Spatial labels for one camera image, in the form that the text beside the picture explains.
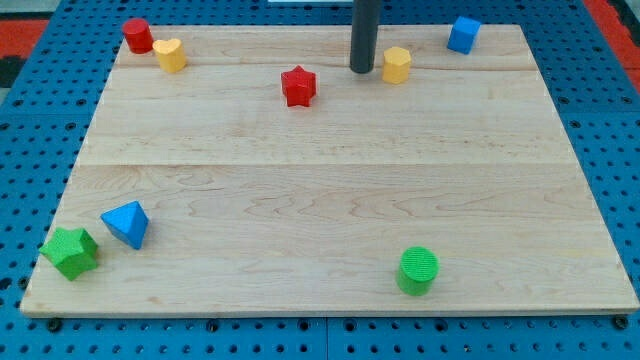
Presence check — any wooden board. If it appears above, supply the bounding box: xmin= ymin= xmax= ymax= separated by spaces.
xmin=21 ymin=25 xmax=639 ymax=318

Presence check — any red star block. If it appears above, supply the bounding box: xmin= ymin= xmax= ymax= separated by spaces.
xmin=281 ymin=65 xmax=316 ymax=107

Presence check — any green star block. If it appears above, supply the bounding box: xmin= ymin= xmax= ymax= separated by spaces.
xmin=39 ymin=227 xmax=98 ymax=281

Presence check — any green cylinder block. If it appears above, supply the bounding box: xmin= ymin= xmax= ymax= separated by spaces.
xmin=396 ymin=246 xmax=439 ymax=296

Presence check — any yellow hexagon block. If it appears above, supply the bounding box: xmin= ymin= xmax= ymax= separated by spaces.
xmin=382 ymin=47 xmax=412 ymax=84

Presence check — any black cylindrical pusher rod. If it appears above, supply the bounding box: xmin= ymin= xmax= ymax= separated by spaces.
xmin=349 ymin=0 xmax=382 ymax=74

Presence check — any yellow heart block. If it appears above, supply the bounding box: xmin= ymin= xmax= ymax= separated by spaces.
xmin=152 ymin=38 xmax=187 ymax=73

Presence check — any blue triangle block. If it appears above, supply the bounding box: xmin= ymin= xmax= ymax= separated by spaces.
xmin=100 ymin=201 xmax=149 ymax=250

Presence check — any blue cube block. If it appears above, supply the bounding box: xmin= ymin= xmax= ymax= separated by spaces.
xmin=447 ymin=16 xmax=482 ymax=55

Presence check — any red cylinder block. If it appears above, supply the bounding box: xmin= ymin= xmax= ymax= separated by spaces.
xmin=121 ymin=18 xmax=154 ymax=54

